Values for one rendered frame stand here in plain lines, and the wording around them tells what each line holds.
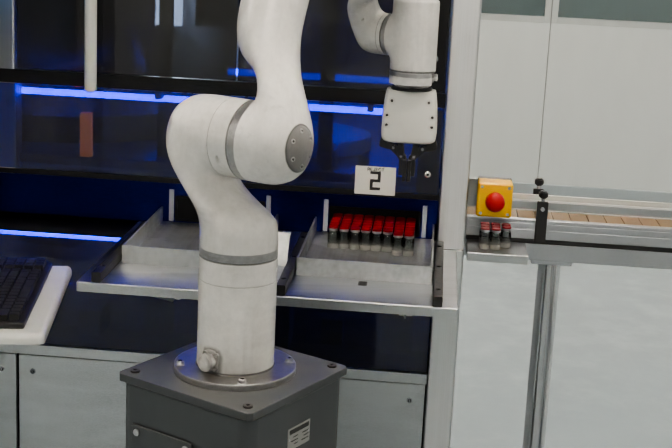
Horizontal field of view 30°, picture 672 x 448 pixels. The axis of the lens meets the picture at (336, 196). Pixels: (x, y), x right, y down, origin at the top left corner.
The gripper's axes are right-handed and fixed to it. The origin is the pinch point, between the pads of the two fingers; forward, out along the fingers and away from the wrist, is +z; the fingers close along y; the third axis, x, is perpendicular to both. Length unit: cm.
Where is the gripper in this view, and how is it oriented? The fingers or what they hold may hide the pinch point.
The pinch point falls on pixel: (406, 169)
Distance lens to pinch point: 232.5
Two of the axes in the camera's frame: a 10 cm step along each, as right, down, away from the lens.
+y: -9.9, -0.6, 0.8
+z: -0.5, 9.7, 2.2
